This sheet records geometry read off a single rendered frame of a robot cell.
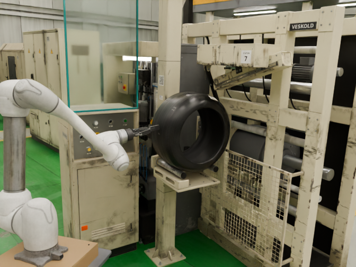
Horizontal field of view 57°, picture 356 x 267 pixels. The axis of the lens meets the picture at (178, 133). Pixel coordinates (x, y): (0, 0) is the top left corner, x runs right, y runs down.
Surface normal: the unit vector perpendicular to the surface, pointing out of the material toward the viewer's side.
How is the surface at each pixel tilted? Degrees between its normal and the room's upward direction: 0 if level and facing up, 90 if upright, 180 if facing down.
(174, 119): 69
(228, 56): 90
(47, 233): 86
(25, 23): 90
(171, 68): 90
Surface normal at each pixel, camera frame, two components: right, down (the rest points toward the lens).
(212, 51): -0.84, 0.10
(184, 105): 0.03, -0.42
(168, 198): 0.54, 0.21
